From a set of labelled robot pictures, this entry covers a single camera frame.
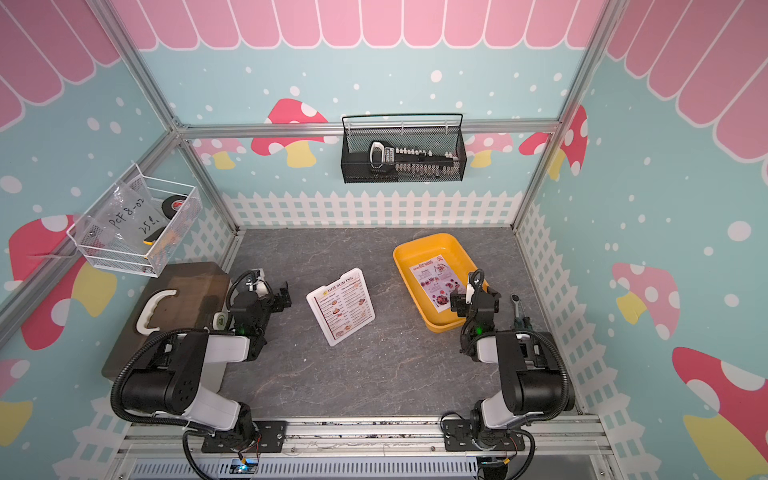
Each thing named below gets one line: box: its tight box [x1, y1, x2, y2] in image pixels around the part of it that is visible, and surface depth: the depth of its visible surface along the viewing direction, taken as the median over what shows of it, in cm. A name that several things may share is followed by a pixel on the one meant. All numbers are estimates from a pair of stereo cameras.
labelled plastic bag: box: [96, 182, 169, 253], surface depth 69 cm
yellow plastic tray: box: [394, 233, 476, 333], surface depth 108 cm
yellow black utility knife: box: [143, 226, 167, 246], surface depth 66 cm
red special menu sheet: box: [409, 254, 463, 313], surface depth 108 cm
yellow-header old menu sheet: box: [313, 277, 373, 340], surface depth 87 cm
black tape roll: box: [162, 194, 188, 220], surface depth 81 cm
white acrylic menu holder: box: [306, 267, 376, 347], surface depth 86 cm
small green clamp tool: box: [510, 293, 533, 330], surface depth 96 cm
